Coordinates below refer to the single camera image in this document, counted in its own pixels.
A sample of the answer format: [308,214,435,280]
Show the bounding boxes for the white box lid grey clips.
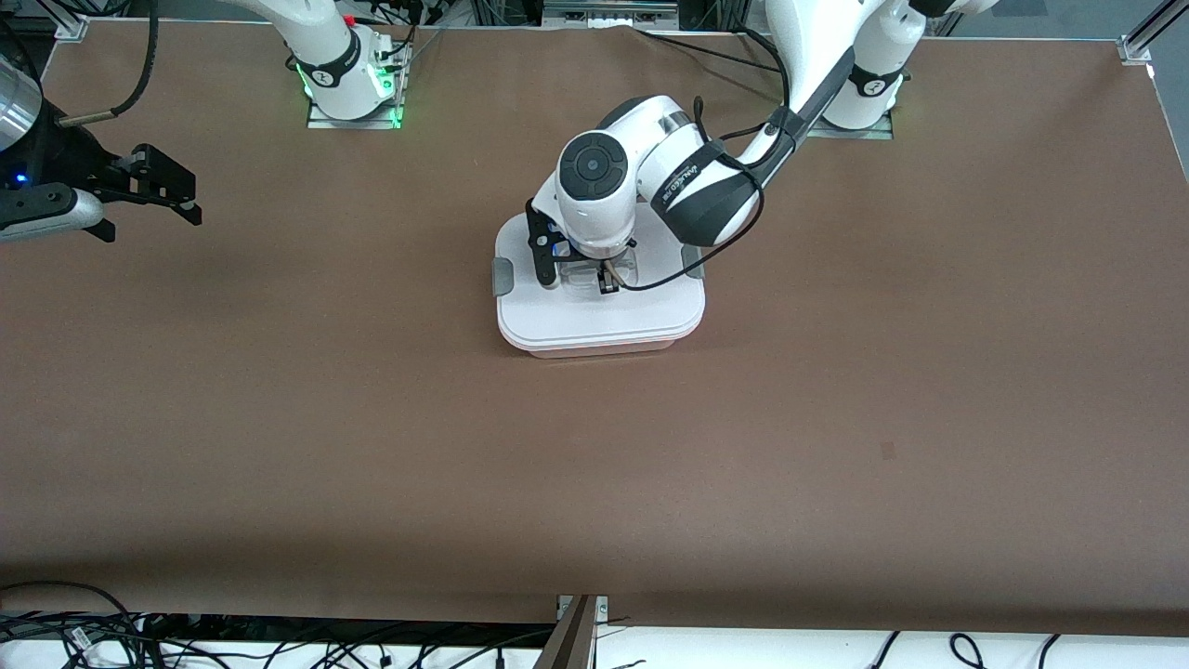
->
[491,202,705,351]

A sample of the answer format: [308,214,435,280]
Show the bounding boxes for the translucent plastic box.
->
[506,334,679,361]

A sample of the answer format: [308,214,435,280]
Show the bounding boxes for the brown table cover sheet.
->
[0,20,1189,637]

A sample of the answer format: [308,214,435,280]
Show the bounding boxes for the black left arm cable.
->
[599,93,790,295]

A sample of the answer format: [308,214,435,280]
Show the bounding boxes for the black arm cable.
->
[599,93,790,295]
[0,0,159,126]

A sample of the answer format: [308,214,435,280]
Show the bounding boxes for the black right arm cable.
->
[0,0,159,126]

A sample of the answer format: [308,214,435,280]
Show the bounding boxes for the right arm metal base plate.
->
[307,37,410,131]

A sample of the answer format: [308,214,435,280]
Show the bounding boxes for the silver metal rail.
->
[542,0,679,29]

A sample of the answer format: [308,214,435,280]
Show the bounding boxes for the long black table cable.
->
[634,28,786,72]

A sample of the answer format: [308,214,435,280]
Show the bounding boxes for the black base cable bundle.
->
[372,0,445,71]

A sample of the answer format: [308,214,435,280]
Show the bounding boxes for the short black table cable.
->
[734,26,790,103]

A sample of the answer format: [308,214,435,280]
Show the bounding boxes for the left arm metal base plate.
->
[806,110,895,140]

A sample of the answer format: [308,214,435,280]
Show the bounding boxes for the black tangled cable bundle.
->
[0,581,558,669]

